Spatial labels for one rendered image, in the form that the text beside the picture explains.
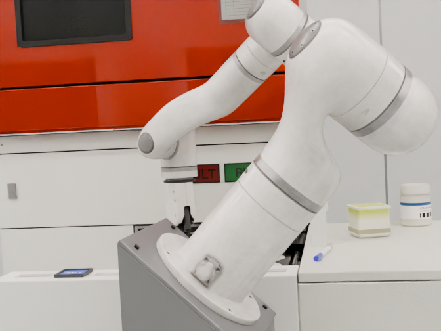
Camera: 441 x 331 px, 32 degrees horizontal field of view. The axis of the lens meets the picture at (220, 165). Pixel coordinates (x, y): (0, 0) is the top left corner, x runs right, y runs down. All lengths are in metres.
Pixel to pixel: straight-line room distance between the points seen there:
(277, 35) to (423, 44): 2.07
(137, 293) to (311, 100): 0.35
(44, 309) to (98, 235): 0.63
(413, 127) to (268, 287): 0.41
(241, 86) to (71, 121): 0.53
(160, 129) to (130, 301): 0.68
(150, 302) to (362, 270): 0.42
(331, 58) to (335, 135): 2.39
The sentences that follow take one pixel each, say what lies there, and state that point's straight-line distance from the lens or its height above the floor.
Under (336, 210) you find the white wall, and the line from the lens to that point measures 3.44.
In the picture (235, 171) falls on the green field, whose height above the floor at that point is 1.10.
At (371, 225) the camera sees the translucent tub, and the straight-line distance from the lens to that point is 1.69.
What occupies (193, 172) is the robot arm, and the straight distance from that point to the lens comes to 1.78.
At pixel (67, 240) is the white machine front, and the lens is 2.08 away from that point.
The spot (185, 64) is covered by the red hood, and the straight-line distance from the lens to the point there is 1.93.
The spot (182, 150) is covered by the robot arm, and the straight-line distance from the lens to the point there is 1.76.
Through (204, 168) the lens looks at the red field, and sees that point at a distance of 1.96.
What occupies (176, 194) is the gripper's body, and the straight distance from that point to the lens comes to 1.76.
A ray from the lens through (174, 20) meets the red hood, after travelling 1.94.
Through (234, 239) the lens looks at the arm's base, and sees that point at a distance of 1.09.
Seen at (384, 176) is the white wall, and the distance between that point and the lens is 3.44.
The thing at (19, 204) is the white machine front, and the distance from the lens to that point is 2.11.
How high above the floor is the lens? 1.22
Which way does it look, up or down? 3 degrees down
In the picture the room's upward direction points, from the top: 3 degrees counter-clockwise
